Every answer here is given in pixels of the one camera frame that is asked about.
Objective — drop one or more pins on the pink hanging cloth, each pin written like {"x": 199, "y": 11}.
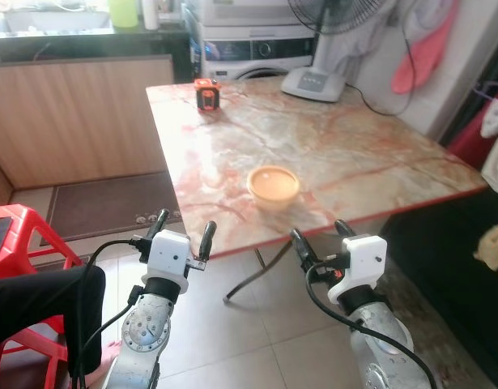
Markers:
{"x": 423, "y": 57}

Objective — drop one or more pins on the white stacked dryer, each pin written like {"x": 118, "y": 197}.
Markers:
{"x": 248, "y": 10}

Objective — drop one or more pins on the black stone counter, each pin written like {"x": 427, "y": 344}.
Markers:
{"x": 78, "y": 44}

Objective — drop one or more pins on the wooden cabinet front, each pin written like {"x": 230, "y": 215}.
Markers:
{"x": 78, "y": 121}

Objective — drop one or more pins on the patterned floor rug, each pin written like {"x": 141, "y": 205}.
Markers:
{"x": 443, "y": 340}

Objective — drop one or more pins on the orange plastic lidded bowl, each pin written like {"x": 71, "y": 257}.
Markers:
{"x": 273, "y": 186}

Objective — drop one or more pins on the red plastic stool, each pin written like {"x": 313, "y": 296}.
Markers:
{"x": 30, "y": 235}

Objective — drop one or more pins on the red cloth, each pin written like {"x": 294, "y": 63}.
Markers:
{"x": 471, "y": 138}

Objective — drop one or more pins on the white bottle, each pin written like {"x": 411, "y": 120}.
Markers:
{"x": 151, "y": 14}

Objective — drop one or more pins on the yellow cloth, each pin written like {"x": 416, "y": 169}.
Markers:
{"x": 493, "y": 247}

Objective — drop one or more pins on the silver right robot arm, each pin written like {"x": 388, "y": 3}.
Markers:
{"x": 386, "y": 340}

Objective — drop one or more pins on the green plastic cup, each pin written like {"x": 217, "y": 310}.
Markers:
{"x": 123, "y": 12}

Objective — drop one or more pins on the brown door mat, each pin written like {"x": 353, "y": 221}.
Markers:
{"x": 111, "y": 207}

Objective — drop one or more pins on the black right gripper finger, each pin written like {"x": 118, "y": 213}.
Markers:
{"x": 345, "y": 229}
{"x": 304, "y": 250}

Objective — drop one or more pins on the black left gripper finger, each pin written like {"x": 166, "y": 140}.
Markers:
{"x": 207, "y": 241}
{"x": 159, "y": 224}

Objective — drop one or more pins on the person's leg black trousers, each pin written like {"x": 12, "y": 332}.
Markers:
{"x": 38, "y": 304}

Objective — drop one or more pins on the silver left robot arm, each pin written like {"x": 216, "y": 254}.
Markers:
{"x": 143, "y": 332}

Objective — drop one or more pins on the white front load washing machine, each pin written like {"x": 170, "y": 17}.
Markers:
{"x": 248, "y": 50}

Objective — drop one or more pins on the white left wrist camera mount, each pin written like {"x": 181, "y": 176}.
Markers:
{"x": 168, "y": 255}

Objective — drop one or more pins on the grey white hanging garment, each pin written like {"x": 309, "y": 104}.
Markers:
{"x": 354, "y": 49}

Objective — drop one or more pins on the orange black laser level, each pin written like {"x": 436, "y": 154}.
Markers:
{"x": 207, "y": 96}

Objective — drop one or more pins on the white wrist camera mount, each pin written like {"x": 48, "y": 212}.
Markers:
{"x": 168, "y": 255}
{"x": 362, "y": 259}

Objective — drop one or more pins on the white black table fan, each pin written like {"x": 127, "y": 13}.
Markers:
{"x": 313, "y": 83}

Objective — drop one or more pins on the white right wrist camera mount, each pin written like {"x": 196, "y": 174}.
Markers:
{"x": 362, "y": 259}

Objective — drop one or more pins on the curved metal table leg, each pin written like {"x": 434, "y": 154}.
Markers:
{"x": 257, "y": 279}

